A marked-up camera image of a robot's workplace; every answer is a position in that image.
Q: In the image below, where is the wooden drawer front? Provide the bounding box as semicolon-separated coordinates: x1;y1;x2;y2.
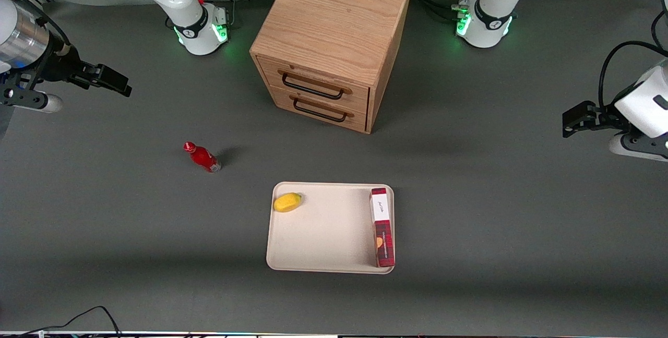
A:
270;87;368;134
258;56;371;115

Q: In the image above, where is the red coke bottle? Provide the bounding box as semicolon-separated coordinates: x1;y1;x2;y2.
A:
183;141;222;173

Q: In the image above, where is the yellow toy lemon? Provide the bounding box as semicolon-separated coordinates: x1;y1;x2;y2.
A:
273;192;303;213

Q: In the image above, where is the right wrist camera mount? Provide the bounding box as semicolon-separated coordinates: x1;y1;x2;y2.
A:
0;73;64;114

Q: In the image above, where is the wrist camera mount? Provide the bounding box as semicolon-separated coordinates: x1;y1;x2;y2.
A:
0;73;64;114
607;130;668;163

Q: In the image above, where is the red plaid snack box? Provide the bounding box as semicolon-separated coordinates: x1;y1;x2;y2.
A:
369;187;396;268

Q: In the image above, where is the wooden drawer cabinet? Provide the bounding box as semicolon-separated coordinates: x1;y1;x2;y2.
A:
249;0;413;135

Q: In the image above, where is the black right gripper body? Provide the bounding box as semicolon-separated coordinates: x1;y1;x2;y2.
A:
38;45;101;90

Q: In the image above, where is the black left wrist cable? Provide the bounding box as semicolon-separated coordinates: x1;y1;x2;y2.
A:
599;9;668;115

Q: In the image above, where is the black left arm base cable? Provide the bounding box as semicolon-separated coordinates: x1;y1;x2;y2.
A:
411;0;488;23

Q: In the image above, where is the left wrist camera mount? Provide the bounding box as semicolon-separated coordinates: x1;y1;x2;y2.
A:
607;130;668;163

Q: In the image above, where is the black metal drawer handle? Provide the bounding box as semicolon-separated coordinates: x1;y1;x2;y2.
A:
278;69;352;101
290;95;354;123

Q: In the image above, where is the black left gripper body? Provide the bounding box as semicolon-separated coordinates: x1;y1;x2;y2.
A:
587;104;630;133

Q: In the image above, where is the black cable at table edge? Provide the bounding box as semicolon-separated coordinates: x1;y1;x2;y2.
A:
20;305;122;336

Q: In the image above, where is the beige plastic tray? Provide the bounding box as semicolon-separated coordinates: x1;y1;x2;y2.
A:
266;182;396;275

